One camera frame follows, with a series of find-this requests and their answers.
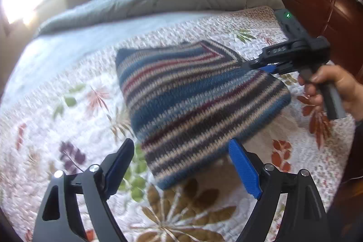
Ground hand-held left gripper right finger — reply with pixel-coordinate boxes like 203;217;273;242
228;138;331;242

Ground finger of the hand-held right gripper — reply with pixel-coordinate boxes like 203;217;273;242
240;58;280;75

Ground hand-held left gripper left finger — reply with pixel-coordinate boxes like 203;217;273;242
32;138;135;242

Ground striped knit sweater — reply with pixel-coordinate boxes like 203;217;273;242
115;40;292;191

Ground person's right hand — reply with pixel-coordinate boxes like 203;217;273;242
298;64;363;119

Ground white floral quilt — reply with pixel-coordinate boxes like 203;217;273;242
0;5;356;242

